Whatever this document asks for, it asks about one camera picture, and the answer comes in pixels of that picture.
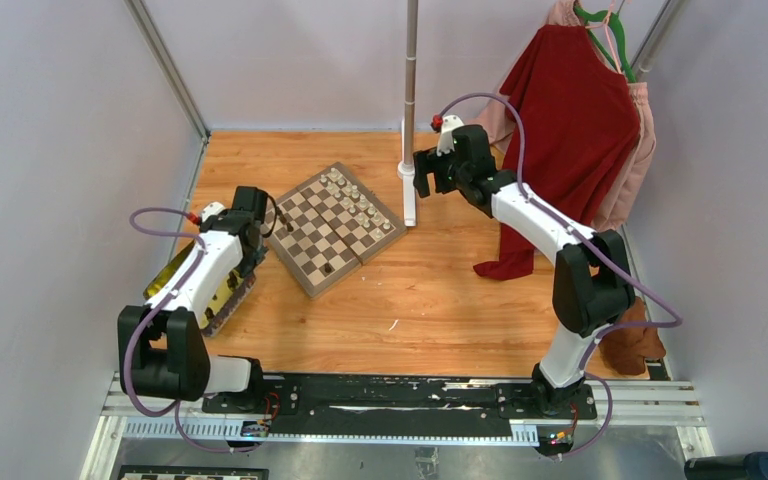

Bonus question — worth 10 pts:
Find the brown crumpled cloth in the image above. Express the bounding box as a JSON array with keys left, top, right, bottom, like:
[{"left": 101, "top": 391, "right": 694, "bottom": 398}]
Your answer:
[{"left": 599, "top": 327, "right": 667, "bottom": 376}]

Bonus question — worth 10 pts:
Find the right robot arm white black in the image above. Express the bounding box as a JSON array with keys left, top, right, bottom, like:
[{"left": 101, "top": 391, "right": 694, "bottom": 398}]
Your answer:
[{"left": 413, "top": 115, "right": 635, "bottom": 418}]

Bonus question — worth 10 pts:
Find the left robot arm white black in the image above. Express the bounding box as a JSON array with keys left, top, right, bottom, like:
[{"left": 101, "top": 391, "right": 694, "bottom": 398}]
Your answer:
[{"left": 117, "top": 186, "right": 277, "bottom": 417}]

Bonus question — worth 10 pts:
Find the green clothes hanger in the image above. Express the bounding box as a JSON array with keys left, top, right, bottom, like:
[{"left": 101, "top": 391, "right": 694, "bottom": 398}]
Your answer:
[{"left": 573, "top": 1, "right": 638, "bottom": 83}]

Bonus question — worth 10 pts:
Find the red shirt on hanger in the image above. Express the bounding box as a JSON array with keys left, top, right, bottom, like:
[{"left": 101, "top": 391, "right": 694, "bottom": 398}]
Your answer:
[{"left": 473, "top": 23, "right": 642, "bottom": 282}]

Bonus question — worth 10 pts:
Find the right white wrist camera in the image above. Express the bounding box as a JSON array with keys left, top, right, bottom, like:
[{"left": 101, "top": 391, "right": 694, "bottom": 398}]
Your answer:
[{"left": 431, "top": 114, "right": 464, "bottom": 156}]

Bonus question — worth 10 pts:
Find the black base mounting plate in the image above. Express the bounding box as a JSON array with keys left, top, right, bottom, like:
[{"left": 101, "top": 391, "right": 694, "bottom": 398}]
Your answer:
[{"left": 202, "top": 373, "right": 597, "bottom": 440}]

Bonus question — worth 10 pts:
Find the gold metal tray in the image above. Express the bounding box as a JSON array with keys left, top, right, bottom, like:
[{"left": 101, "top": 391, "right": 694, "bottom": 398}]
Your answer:
[{"left": 143, "top": 234, "right": 256, "bottom": 337}]

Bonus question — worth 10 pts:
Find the grey metal stand pole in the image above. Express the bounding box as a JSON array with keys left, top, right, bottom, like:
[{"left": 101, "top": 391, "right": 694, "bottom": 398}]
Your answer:
[{"left": 398, "top": 0, "right": 419, "bottom": 178}]

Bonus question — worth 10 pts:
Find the dark blue bottle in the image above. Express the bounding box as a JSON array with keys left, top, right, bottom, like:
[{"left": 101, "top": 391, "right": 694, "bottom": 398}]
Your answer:
[{"left": 684, "top": 452, "right": 768, "bottom": 480}]

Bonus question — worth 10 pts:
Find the white stand base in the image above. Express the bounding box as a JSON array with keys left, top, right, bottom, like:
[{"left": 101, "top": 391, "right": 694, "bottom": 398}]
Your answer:
[{"left": 398, "top": 160, "right": 418, "bottom": 227}]

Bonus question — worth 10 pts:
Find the aluminium rail frame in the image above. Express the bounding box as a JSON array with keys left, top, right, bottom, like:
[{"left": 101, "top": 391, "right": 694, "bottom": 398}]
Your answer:
[{"left": 80, "top": 372, "right": 714, "bottom": 479}]

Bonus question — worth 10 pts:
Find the wooden folding chess board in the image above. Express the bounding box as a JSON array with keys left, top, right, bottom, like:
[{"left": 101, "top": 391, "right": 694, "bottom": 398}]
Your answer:
[{"left": 263, "top": 162, "right": 407, "bottom": 298}]

